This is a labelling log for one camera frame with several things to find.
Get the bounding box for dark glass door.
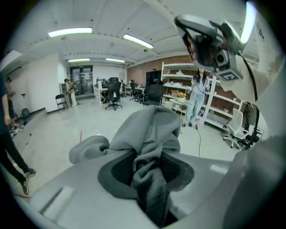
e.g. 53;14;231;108
69;65;93;96

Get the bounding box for grey low platform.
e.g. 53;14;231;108
12;107;48;147

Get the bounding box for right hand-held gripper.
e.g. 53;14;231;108
174;14;248;81

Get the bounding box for grey clothes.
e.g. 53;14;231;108
109;104;182;228

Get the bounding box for white shelving unit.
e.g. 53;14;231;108
161;62;245;133

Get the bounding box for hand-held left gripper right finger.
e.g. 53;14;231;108
162;152;234;221

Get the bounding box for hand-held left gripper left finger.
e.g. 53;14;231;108
29;135;161;229

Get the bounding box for white office chair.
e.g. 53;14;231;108
223;108;250;149

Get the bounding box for person's right forearm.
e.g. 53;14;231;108
221;67;286;140

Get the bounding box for black office chair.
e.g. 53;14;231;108
142;84;165;108
129;80;139;102
104;81;123;111

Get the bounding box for black folding chair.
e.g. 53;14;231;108
55;94;69;114

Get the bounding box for wooden cabinet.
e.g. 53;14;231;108
59;82;67;106

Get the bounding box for person's cream sweater torso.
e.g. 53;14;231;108
254;11;286;74

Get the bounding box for black wall screen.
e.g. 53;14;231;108
146;71;162;86

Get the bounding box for round white table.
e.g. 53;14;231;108
169;98;193;112

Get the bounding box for right hand-held gripper black cable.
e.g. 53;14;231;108
237;51;259;101

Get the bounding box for white office desk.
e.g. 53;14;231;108
93;86;108;106

